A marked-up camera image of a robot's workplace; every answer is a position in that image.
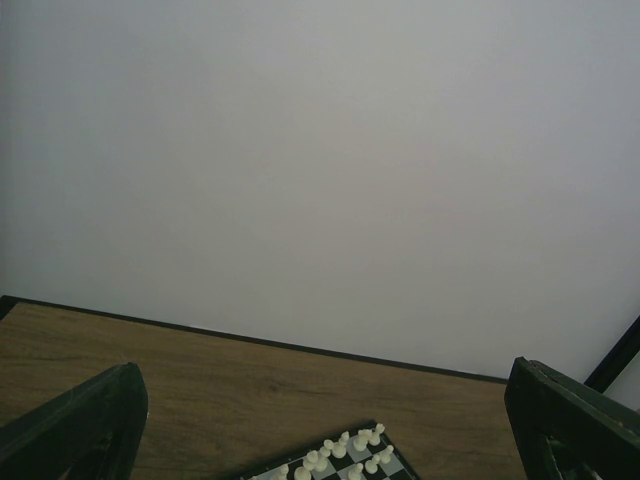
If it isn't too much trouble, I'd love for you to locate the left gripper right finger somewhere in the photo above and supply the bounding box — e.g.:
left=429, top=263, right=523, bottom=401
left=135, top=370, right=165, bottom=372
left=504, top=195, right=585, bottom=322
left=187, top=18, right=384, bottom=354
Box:
left=504, top=357, right=639, bottom=479

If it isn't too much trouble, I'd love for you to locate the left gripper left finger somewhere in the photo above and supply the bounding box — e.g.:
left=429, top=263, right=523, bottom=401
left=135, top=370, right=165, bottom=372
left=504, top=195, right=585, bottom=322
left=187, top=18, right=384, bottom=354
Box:
left=1, top=363, right=148, bottom=479

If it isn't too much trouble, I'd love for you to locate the white chess pieces group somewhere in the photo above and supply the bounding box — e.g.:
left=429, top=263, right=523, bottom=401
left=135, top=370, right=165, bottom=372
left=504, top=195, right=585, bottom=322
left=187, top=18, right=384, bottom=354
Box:
left=269, top=422, right=396, bottom=480

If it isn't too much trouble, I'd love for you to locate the black and white chessboard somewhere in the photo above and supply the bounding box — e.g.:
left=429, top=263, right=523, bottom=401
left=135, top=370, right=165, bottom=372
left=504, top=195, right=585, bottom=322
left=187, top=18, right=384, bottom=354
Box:
left=234, top=418, right=422, bottom=480

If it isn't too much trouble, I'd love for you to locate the black aluminium frame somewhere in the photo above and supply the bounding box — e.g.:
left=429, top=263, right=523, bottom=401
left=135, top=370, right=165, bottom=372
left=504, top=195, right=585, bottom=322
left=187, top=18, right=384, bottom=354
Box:
left=1, top=295, right=639, bottom=393

